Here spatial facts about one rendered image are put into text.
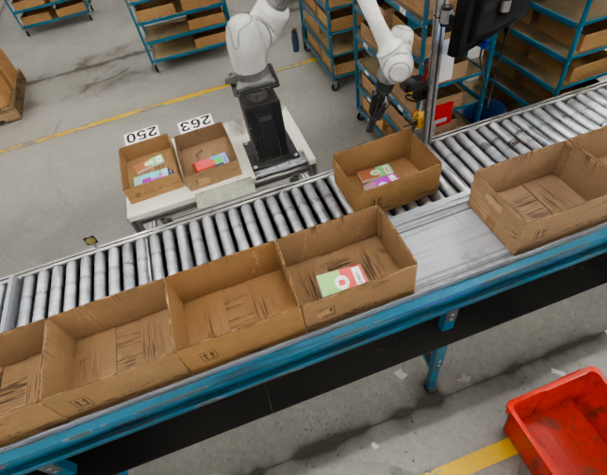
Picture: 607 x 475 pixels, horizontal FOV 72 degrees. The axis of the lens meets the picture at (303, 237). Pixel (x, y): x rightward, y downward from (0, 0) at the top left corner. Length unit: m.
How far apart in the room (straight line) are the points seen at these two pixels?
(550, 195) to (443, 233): 0.46
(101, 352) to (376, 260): 1.02
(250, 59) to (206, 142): 0.69
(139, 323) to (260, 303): 0.44
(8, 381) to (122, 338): 0.39
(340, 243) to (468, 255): 0.46
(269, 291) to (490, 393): 1.28
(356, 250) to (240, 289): 0.46
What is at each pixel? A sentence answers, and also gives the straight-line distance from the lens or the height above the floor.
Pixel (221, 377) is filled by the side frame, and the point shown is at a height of 0.91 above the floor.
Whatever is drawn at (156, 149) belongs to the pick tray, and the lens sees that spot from 2.57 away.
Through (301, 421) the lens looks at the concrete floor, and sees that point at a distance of 2.24.
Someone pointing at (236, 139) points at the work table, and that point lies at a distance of 2.47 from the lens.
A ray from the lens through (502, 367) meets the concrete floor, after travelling 2.41.
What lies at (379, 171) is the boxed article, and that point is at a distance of 2.06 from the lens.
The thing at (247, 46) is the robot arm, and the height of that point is 1.35.
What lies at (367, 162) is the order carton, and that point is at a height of 0.80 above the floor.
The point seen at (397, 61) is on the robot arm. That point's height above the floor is 1.39.
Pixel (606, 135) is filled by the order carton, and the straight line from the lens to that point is 2.06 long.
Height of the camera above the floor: 2.12
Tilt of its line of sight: 49 degrees down
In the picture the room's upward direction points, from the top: 12 degrees counter-clockwise
